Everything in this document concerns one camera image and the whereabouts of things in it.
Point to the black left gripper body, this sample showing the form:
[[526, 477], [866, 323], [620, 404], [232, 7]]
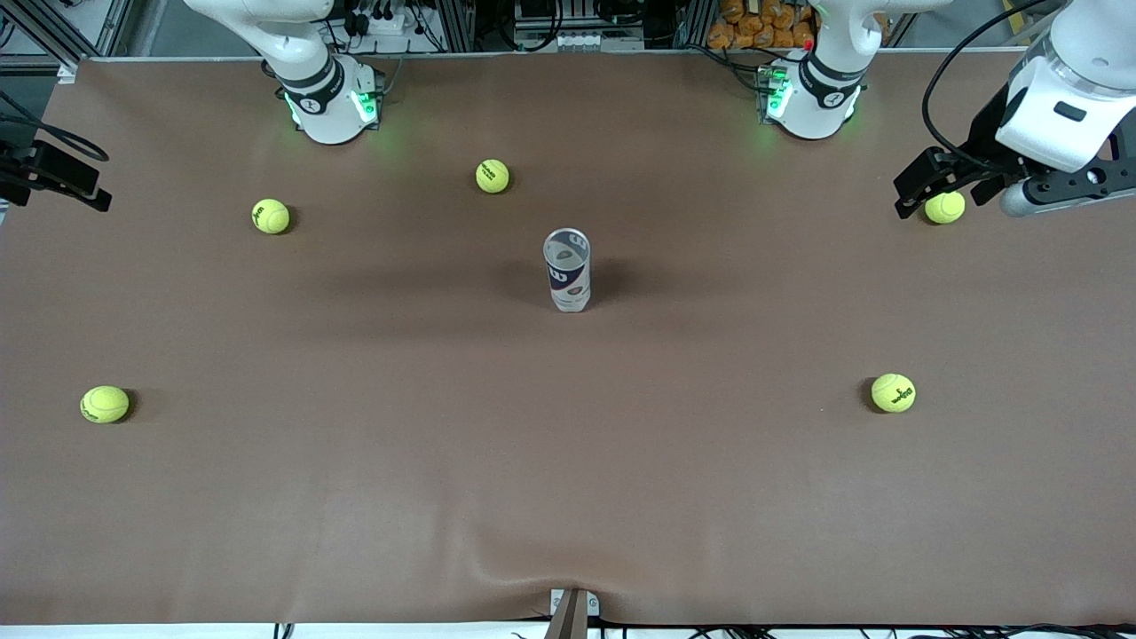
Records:
[[988, 133]]

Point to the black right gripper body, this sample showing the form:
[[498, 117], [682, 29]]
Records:
[[27, 169]]

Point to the clear tennis ball can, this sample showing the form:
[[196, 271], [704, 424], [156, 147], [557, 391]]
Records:
[[568, 280]]

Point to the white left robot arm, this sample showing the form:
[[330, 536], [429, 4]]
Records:
[[821, 98]]

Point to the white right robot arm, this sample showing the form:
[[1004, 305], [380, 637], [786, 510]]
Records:
[[333, 98]]

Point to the yellow tennis ball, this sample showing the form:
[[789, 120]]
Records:
[[105, 404], [271, 216], [946, 209], [893, 392], [493, 176]]

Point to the yellow object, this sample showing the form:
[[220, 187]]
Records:
[[1012, 13]]

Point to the pile of orange objects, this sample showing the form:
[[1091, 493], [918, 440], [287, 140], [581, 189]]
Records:
[[754, 27]]

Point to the white power strip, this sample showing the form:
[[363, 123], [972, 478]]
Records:
[[386, 22]]

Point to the white connector strip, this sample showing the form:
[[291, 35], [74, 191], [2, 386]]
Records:
[[577, 41]]

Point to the brown table cloth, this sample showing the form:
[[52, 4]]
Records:
[[568, 461]]

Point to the metal table corner bracket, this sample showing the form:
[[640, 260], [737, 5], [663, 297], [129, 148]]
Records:
[[67, 74]]

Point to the metal clamp bracket with post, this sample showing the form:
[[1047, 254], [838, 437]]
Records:
[[568, 617]]

